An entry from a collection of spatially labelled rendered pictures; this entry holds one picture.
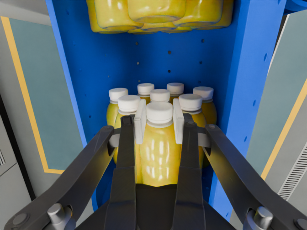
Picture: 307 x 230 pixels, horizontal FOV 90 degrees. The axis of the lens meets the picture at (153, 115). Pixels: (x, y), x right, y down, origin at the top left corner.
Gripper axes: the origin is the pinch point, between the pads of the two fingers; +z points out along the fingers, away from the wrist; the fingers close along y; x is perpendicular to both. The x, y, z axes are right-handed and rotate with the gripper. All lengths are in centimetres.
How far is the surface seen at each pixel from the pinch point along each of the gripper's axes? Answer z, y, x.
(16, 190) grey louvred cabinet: 96, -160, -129
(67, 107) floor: 117, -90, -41
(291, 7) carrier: 59, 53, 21
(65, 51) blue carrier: 5.6, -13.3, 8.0
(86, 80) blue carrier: 10.1, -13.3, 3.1
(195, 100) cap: 5.8, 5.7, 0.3
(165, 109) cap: 1.6, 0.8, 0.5
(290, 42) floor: 117, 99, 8
